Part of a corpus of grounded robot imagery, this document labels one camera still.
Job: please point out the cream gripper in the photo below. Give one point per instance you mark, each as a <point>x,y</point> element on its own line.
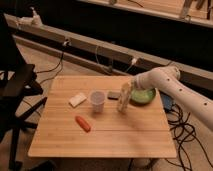
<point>130,84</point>

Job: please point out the white labelled bottle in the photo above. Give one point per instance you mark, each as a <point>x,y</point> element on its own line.
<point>124,97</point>

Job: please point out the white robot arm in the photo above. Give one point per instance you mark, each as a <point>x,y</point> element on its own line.
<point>166,79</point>

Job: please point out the green bowl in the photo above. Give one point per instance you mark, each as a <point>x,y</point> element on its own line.
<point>142,97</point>

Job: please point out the dark rectangular block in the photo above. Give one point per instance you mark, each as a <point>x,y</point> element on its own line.
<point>113,95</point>

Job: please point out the translucent plastic cup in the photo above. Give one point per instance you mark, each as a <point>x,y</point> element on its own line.
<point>97,100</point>

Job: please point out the blue box on floor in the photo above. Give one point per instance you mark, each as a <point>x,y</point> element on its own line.
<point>167,102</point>

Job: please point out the white sponge block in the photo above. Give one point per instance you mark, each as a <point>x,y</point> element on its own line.
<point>77,99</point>

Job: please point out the wooden table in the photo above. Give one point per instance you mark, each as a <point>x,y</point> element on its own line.
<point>141,132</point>

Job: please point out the orange carrot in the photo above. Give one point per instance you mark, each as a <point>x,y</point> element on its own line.
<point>83,123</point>

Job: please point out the black office chair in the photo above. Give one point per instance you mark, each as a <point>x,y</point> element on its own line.
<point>19,81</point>

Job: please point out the long metal rail beam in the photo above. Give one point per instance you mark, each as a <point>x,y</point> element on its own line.
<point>191,75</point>

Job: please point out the white device on rail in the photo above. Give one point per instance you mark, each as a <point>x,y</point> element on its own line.
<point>35,19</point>

